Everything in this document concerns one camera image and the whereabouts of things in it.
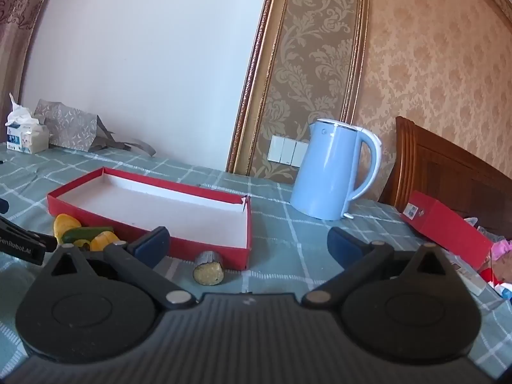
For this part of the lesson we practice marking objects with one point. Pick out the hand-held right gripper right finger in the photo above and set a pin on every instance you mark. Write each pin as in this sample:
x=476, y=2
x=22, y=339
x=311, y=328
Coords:
x=344, y=246

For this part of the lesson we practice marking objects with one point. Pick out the green cucumber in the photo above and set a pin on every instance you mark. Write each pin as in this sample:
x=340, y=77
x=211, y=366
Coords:
x=86, y=232

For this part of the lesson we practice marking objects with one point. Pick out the white tissue pack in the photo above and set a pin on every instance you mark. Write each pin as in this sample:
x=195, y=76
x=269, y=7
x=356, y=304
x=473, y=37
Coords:
x=28, y=140

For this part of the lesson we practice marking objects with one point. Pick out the red cardboard box tray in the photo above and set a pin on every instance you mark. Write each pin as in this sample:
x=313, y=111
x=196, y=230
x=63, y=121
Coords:
x=140, y=204

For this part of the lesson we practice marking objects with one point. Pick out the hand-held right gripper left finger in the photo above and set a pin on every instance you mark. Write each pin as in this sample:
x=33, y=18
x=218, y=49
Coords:
x=154, y=244

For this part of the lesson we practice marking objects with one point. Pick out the clear plastic bag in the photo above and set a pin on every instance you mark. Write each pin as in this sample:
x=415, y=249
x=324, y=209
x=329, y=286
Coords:
x=486, y=230

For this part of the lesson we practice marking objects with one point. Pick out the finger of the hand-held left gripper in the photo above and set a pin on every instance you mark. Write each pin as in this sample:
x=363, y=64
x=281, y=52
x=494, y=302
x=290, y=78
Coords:
x=48, y=243
x=3, y=206

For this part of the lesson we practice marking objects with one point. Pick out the red box lid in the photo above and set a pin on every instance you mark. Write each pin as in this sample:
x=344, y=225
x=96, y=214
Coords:
x=444, y=220

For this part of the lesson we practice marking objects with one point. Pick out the green checked tablecloth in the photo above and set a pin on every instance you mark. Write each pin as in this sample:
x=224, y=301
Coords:
x=280, y=228

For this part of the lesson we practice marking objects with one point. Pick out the brown patterned curtain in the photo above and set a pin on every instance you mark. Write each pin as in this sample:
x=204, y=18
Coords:
x=16, y=28

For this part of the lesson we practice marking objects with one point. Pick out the white wall switch panel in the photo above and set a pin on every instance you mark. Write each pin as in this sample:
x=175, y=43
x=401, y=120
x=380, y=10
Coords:
x=286, y=150

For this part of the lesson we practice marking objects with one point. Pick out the gold wall frame moulding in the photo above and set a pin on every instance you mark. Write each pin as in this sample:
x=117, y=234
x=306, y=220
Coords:
x=259, y=72

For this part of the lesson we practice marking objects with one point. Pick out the grey patterned gift bag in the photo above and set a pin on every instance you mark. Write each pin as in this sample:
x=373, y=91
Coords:
x=68, y=128

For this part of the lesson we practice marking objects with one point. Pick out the yellow bell pepper piece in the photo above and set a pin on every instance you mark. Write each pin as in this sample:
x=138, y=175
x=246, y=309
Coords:
x=66, y=224
x=82, y=243
x=102, y=240

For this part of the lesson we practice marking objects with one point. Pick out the light blue electric kettle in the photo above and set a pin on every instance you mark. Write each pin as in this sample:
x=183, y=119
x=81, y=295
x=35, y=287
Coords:
x=324, y=168

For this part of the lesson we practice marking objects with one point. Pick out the pink cloth item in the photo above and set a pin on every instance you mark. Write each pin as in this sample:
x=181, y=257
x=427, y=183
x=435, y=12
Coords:
x=502, y=250

